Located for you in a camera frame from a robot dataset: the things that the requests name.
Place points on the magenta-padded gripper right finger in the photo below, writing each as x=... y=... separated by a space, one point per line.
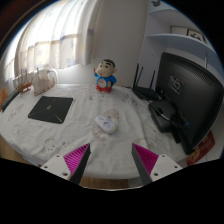
x=146 y=157

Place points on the cartoon boy figurine clock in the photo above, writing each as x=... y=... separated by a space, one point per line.
x=106 y=78

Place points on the white sheer printed curtain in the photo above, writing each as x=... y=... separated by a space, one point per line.
x=53 y=36

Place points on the white cartoon-print tablecloth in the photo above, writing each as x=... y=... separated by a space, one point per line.
x=83 y=140

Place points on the white cartoon-print computer mouse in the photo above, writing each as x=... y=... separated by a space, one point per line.
x=106 y=124

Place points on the red printed packet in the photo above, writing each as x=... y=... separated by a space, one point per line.
x=201 y=148

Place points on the orange wooden chair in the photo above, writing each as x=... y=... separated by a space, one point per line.
x=2 y=96

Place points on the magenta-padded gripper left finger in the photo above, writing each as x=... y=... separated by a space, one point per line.
x=77 y=157

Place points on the black mouse pad green lines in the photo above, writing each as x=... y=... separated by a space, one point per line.
x=50 y=108

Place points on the framed calligraphy picture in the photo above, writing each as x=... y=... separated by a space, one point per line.
x=195 y=34

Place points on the white wall shelf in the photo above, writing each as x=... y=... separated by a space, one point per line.
x=180 y=38

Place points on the black computer monitor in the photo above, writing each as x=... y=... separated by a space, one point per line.
x=193 y=96

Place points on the black router with antennas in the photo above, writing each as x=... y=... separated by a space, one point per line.
x=144 y=91

